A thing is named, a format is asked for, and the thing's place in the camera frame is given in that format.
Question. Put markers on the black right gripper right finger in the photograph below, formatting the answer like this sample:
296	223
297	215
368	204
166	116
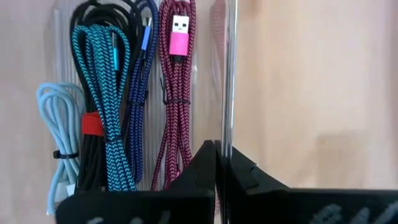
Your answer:
280	208

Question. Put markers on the clear plastic container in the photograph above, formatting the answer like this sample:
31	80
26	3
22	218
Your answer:
205	93

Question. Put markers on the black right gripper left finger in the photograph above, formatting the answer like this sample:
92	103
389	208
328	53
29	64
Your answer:
186	205

